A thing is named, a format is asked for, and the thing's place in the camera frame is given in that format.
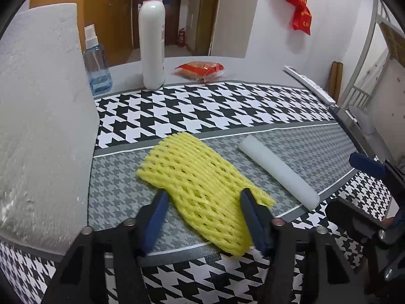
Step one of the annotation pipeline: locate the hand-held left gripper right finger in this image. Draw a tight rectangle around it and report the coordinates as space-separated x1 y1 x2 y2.
239 188 369 304

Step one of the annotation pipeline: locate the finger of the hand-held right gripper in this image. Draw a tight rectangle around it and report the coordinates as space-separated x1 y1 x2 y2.
324 198 386 245
349 152 405 186

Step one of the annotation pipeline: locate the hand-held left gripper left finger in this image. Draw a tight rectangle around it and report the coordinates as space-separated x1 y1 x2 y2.
44 188 170 304

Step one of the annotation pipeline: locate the yellow foam net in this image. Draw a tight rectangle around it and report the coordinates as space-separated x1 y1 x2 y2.
136 131 276 257

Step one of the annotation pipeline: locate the white foam box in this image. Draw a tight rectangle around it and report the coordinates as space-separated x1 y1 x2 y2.
0 3 99 254

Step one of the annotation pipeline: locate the white foam tube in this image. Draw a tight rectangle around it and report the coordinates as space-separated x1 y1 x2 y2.
237 134 321 211

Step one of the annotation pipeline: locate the wooden board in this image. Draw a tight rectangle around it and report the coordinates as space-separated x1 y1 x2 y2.
329 61 344 102

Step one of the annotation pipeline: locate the white remote control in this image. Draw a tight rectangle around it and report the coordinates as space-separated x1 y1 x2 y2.
283 65 336 104

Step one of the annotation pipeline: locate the white metal bunk bed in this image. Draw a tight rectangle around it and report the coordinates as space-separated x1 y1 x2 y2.
339 0 405 112

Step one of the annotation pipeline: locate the red snack packet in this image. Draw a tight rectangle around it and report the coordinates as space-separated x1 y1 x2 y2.
174 60 225 84

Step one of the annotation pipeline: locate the blue spray bottle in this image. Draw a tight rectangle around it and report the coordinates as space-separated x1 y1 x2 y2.
83 23 113 95

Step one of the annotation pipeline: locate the red plastic bag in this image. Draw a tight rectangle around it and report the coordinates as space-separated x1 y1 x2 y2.
272 0 312 35

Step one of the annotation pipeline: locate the white pump bottle red top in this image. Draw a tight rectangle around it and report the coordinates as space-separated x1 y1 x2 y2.
138 0 167 90

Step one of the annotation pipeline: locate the dark brown door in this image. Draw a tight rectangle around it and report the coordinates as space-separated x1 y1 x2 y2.
131 0 188 50

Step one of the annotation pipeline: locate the light wooden side door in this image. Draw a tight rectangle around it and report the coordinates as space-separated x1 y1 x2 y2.
194 0 224 56

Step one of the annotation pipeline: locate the wooden wardrobe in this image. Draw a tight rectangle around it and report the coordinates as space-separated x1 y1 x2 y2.
30 0 140 68

